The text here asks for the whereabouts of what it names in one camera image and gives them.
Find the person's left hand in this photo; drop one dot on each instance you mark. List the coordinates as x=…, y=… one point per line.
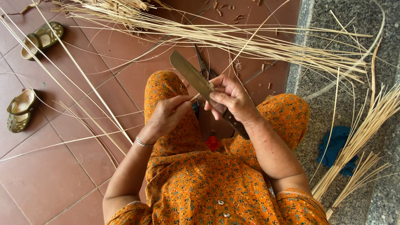
x=162, y=117

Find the person's right hand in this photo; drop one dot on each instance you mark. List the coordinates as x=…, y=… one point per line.
x=237, y=100

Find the thin bamboo strip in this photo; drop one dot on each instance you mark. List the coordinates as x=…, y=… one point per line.
x=194, y=97

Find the black object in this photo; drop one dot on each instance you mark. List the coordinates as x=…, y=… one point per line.
x=196, y=109

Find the red plastic object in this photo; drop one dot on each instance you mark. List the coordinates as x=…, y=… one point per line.
x=212, y=143

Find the metal scissors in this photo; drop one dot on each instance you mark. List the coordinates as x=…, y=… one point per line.
x=202, y=64

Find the heap of bamboo strips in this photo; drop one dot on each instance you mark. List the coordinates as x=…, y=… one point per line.
x=218, y=36

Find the orange floral clothing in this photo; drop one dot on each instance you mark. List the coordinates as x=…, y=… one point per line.
x=203, y=187

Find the scattered bamboo chips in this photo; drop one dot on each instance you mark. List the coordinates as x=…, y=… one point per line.
x=232, y=15

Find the loose long bamboo strips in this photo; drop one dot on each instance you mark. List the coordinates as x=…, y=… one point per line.
x=78, y=84

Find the blue cloth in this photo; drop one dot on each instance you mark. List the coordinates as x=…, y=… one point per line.
x=336, y=143

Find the bundle of thick bamboo strips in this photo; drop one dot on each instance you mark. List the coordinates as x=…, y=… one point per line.
x=359, y=137

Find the green plastic sandal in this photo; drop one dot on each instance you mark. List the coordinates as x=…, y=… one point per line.
x=43, y=39
x=21, y=109

